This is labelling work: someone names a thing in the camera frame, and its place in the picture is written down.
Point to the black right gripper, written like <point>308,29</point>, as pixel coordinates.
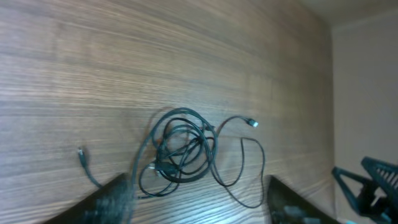
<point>367,204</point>

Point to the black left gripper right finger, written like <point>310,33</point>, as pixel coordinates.
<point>287,206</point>

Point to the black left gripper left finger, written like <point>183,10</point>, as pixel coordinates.
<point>108,204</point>

